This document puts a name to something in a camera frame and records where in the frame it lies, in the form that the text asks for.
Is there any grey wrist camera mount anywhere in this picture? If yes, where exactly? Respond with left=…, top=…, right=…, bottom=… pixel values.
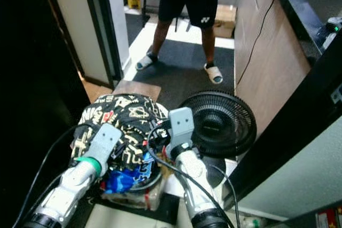
left=167, top=107, right=195, bottom=154
left=85, top=123, right=122, bottom=170

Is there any black electric fan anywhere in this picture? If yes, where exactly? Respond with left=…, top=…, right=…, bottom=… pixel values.
left=179, top=90, right=258, bottom=159

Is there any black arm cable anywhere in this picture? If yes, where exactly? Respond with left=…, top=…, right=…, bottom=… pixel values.
left=147, top=124, right=241, bottom=228
left=12, top=125, right=81, bottom=228

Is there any dark door frame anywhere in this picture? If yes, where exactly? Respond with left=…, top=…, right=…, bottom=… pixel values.
left=80, top=0, right=131, bottom=87

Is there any black garment with cream print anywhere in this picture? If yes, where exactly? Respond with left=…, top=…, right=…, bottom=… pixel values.
left=69, top=93, right=170, bottom=180

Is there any black slanted panel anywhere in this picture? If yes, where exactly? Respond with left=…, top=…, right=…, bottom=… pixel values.
left=224, top=30, right=342, bottom=207

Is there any brown cardboard box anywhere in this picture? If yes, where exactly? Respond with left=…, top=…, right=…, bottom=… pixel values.
left=214, top=5, right=237, bottom=38

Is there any blue patterned garment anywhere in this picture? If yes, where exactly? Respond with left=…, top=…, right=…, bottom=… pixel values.
left=102, top=156, right=153, bottom=194

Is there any brown wooden board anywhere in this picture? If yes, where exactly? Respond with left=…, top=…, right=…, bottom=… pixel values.
left=112, top=80, right=162, bottom=100

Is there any thin black power cable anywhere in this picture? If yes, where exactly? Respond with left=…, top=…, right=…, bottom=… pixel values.
left=237, top=0, right=297, bottom=87

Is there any black floor mat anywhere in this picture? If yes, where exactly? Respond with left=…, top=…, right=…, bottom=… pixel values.
left=131, top=38, right=236, bottom=112

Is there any wooden cabinet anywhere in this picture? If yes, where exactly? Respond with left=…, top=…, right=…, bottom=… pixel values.
left=234, top=0, right=313, bottom=138

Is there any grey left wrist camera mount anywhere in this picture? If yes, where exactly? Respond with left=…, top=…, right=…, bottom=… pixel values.
left=85, top=123, right=122, bottom=170

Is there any black countertop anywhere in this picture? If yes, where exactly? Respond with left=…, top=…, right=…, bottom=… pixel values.
left=273, top=0, right=342, bottom=58

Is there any clear plastic laundry basket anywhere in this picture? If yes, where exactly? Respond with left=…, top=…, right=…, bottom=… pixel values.
left=99, top=183, right=166, bottom=211

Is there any person in red shirt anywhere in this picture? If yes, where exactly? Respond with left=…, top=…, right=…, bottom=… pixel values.
left=135, top=0, right=225, bottom=85

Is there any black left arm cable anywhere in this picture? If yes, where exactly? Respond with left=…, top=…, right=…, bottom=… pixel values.
left=12, top=125, right=81, bottom=228

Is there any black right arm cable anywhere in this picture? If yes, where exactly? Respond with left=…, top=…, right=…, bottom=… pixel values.
left=147, top=124, right=241, bottom=228

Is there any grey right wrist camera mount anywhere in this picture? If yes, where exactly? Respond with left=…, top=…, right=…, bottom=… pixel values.
left=167, top=107, right=195, bottom=154

